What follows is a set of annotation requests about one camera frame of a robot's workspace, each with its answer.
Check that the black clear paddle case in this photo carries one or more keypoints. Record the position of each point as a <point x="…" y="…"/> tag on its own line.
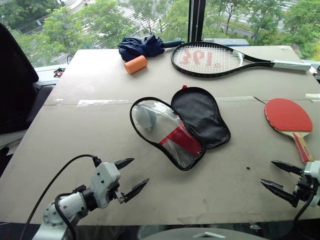
<point x="200" y="117"/>

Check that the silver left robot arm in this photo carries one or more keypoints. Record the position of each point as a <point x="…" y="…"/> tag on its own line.
<point x="65" y="205"/>

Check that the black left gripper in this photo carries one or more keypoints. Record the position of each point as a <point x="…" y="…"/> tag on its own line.
<point x="117" y="195"/>

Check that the small red black clip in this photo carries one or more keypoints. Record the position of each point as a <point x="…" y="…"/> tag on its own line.
<point x="59" y="72"/>

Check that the orange foam cylinder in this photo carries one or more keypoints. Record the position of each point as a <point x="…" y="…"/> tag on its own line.
<point x="135" y="64"/>

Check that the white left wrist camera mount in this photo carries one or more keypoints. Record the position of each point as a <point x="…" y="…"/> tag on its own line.
<point x="104" y="178"/>

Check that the red table tennis paddle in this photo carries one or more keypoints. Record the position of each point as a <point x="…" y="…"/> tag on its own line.
<point x="287" y="115"/>

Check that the black window frame post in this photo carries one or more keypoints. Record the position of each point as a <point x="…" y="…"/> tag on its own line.
<point x="197" y="20"/>

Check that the black office chair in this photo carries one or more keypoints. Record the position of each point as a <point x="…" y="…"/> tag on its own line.
<point x="15" y="87"/>

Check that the black white tennis racket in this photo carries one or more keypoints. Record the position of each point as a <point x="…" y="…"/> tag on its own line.
<point x="252" y="59"/>

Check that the dark object at table edge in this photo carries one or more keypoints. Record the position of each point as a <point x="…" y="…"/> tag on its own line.
<point x="316" y="72"/>

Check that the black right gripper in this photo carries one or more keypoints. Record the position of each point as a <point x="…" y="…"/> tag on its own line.
<point x="305" y="190"/>

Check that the clear tape strip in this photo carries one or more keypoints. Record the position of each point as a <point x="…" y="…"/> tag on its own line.
<point x="100" y="102"/>

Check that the white tape piece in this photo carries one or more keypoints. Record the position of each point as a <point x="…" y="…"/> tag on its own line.
<point x="313" y="96"/>

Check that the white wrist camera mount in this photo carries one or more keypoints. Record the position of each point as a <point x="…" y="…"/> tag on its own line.
<point x="104" y="178"/>
<point x="314" y="168"/>

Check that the navy folded umbrella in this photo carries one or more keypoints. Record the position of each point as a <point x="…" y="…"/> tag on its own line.
<point x="140" y="47"/>

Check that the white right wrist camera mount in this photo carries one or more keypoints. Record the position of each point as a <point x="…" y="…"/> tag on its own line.
<point x="314" y="168"/>

